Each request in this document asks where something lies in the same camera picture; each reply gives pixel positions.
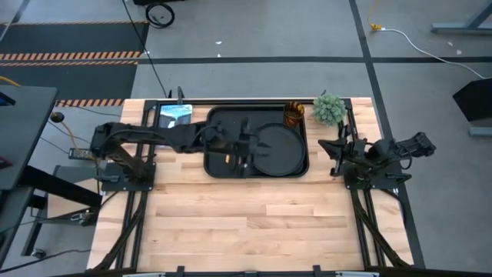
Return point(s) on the dark grey desk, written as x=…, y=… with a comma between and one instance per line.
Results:
x=23, y=131

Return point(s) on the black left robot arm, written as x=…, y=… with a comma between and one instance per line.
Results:
x=153, y=136

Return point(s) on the black aluminium table frame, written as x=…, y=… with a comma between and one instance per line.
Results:
x=250, y=102

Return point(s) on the black round plate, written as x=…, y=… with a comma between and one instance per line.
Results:
x=280, y=152

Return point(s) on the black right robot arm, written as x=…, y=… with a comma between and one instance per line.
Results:
x=384, y=152

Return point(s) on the black angled panel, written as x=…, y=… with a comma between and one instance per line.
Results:
x=474, y=100

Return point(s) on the black mat with orange stripes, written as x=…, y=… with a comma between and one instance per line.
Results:
x=77, y=38

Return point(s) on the black plastic tray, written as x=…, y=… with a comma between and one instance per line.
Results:
x=227, y=115

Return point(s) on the black round floor object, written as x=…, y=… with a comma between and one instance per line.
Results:
x=57, y=117

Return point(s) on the blue tablet device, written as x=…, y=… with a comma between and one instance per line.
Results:
x=177, y=113

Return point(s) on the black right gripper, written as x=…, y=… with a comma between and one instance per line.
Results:
x=351, y=152

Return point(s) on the large black box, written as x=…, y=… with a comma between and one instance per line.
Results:
x=157, y=1

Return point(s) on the black power strip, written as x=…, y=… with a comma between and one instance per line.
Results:
x=80, y=154

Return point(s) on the small green artificial plant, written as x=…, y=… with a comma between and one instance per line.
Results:
x=328, y=109

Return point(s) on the amber ribbed glass cup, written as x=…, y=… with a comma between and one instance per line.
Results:
x=293, y=115

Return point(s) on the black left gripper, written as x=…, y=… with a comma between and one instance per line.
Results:
x=234, y=144

